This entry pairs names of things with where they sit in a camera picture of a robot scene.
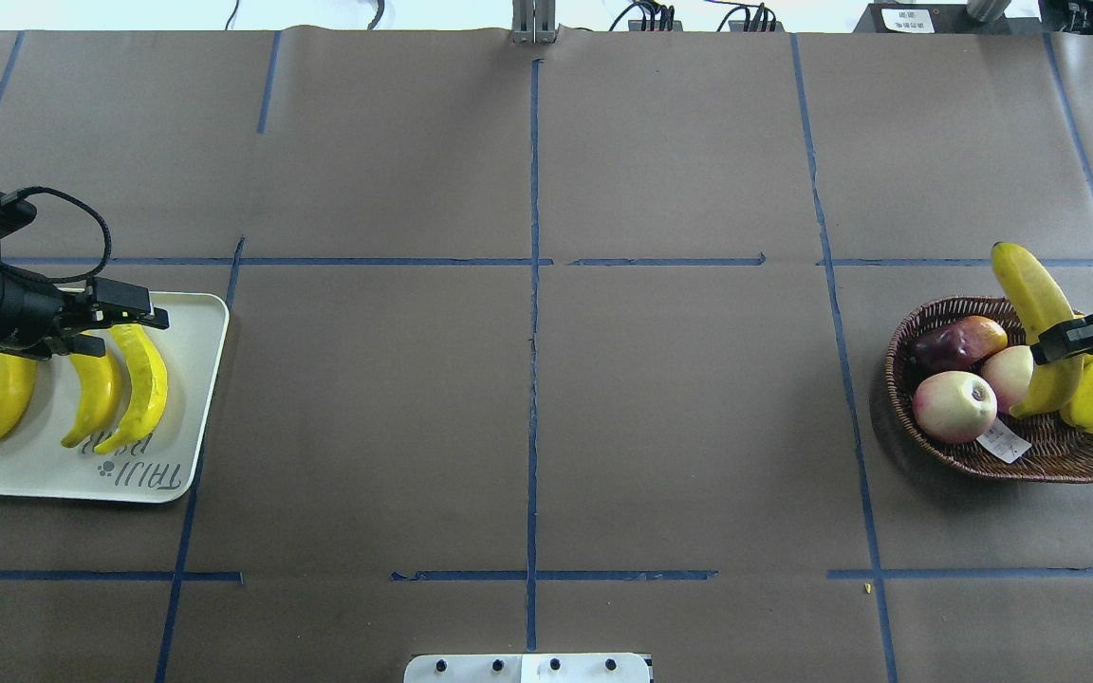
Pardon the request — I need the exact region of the cream bear tray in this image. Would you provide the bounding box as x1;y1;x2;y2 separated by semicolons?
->
0;285;231;504

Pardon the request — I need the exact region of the dark red apple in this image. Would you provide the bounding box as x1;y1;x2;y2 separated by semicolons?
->
910;315;1008;375

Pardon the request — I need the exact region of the pink white peach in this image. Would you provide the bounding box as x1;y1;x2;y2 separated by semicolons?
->
912;370;997;445

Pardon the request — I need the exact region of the aluminium frame post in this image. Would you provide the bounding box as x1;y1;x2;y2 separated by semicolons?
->
510;0;559;45

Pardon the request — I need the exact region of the brown wicker basket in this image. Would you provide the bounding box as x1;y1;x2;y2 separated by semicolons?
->
869;297;1093;484

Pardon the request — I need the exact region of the white paper tag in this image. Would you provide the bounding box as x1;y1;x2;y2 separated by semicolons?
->
975;419;1032;464

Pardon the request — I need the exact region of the black labelled box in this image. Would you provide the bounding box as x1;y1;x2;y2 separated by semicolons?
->
853;3;1045;35

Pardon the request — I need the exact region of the white pedestal base plate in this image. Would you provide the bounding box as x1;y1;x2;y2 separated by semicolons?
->
402;652;655;682

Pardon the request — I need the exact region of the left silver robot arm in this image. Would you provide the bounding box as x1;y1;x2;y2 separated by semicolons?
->
0;264;171;361

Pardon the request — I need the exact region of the left black camera cable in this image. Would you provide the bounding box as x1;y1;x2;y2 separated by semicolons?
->
0;186;113;286

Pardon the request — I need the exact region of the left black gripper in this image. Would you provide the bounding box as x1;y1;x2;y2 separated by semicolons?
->
0;267;171;361

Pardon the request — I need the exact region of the metal cup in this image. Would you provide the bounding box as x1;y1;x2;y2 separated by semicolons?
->
966;0;1011;25

